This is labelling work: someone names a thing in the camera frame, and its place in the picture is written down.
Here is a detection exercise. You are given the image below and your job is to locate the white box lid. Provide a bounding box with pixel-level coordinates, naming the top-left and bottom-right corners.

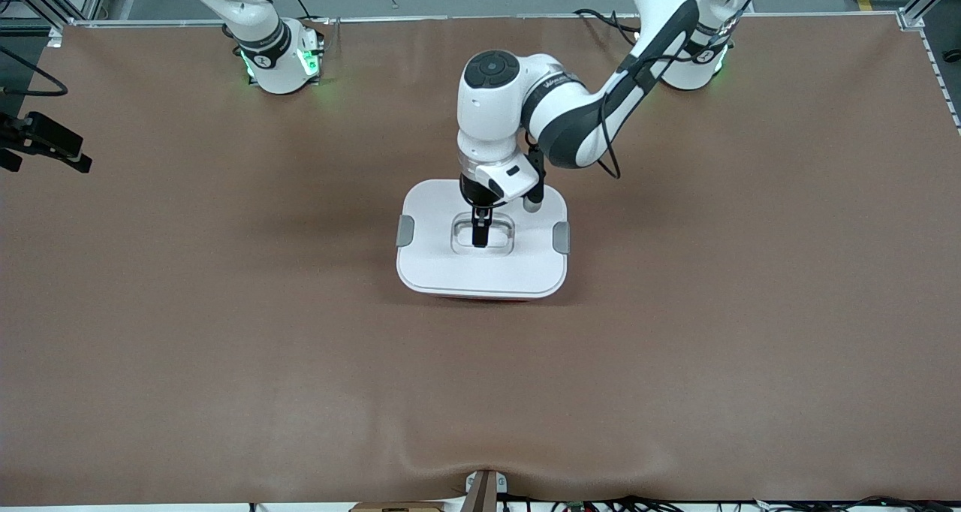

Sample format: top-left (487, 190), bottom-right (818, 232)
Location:
top-left (396, 179), bottom-right (570, 300)

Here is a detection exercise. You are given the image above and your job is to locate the brown table mat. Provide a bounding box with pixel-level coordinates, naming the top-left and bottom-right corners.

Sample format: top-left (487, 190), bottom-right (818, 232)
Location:
top-left (0, 15), bottom-right (961, 507)

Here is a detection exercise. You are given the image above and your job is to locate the black base cable bundle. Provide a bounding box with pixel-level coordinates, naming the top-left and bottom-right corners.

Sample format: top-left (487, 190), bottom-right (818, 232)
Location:
top-left (574, 8), bottom-right (640, 47)

